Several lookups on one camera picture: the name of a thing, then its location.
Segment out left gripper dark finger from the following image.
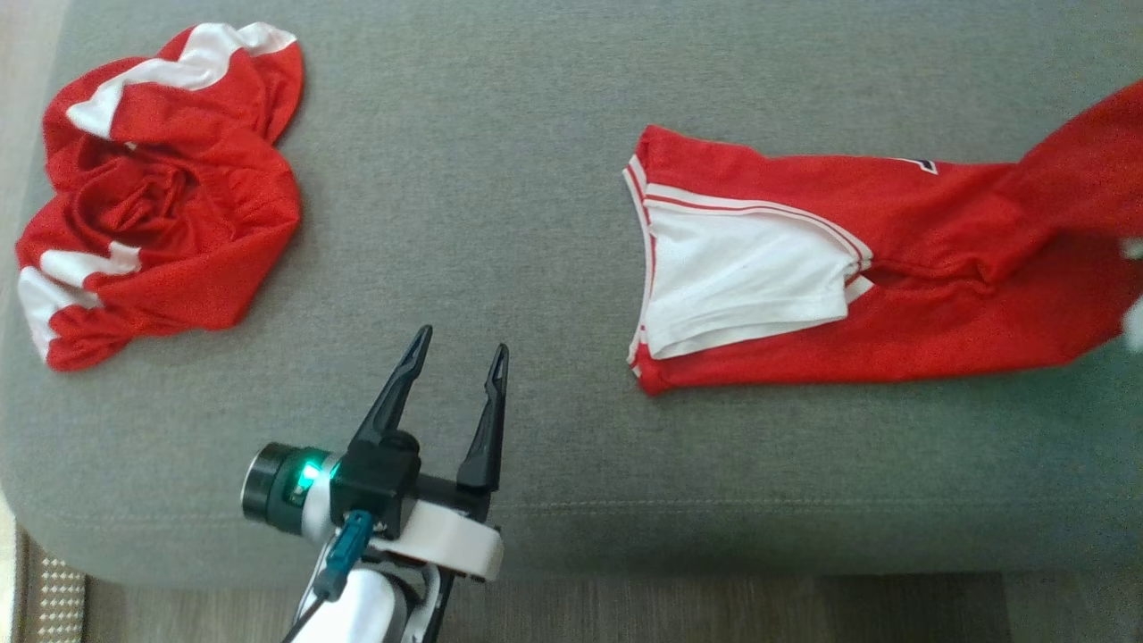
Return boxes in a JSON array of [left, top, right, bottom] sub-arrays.
[[457, 343, 511, 492], [350, 325, 434, 452]]

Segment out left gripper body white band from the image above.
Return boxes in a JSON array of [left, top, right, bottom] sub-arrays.
[[368, 473, 505, 584]]

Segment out red and white jersey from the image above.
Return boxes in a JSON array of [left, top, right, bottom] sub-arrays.
[[622, 79, 1143, 396]]

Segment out red shorts with white stripes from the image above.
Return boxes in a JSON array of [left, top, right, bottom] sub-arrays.
[[15, 21, 305, 372]]

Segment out dotted patterned floor mat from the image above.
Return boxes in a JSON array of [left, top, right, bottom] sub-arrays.
[[16, 531, 88, 643]]

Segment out black cable with teal plug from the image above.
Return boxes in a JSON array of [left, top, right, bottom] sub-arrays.
[[281, 509, 374, 643]]

